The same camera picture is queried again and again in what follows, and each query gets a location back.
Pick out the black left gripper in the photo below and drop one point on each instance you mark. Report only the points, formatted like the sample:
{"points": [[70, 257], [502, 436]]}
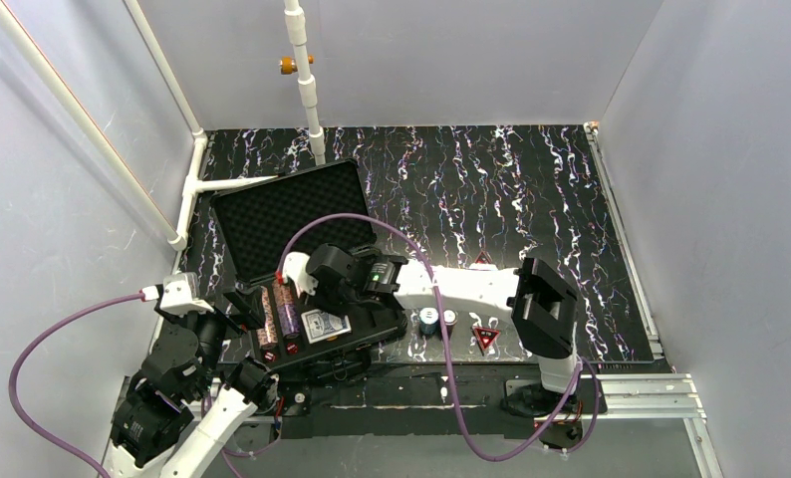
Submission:
{"points": [[238, 311]]}

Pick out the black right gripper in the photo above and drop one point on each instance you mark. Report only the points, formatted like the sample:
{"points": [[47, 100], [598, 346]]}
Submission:
{"points": [[320, 272]]}

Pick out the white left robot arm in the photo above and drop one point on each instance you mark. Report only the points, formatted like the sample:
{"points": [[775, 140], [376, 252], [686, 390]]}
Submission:
{"points": [[179, 410]]}

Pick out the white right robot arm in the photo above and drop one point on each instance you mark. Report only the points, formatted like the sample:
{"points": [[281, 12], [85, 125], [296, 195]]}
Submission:
{"points": [[540, 304]]}

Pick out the white-blue chip stack in case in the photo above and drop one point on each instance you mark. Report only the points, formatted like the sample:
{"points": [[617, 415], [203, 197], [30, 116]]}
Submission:
{"points": [[267, 336]]}

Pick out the orange-purple chip stack in case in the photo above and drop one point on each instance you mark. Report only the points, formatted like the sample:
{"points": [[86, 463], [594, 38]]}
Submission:
{"points": [[289, 318]]}

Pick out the blue poker chip stack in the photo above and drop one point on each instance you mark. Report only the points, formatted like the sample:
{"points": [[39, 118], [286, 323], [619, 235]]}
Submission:
{"points": [[428, 321]]}

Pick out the black foam-lined poker case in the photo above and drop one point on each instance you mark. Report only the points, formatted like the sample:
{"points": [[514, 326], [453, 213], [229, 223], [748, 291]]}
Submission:
{"points": [[262, 223]]}

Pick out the brown poker chip stack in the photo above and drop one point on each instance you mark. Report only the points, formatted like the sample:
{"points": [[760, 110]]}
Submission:
{"points": [[449, 319]]}

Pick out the red triangle dealer button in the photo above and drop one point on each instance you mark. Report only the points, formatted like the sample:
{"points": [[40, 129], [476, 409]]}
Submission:
{"points": [[485, 338]]}

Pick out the white pvc pole with orange knob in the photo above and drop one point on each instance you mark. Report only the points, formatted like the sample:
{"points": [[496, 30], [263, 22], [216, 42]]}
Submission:
{"points": [[295, 21]]}

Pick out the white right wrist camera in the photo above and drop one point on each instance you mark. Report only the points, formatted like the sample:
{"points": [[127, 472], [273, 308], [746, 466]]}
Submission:
{"points": [[294, 269]]}

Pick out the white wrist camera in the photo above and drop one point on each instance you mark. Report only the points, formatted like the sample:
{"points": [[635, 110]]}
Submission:
{"points": [[176, 296], [294, 269]]}

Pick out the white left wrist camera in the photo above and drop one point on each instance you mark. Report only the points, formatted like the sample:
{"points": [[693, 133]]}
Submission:
{"points": [[176, 296]]}

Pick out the white pvc frame pipe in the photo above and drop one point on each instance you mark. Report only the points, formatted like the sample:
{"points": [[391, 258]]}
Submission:
{"points": [[176, 235]]}

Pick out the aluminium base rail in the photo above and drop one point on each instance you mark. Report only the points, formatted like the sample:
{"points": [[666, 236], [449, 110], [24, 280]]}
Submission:
{"points": [[421, 404]]}

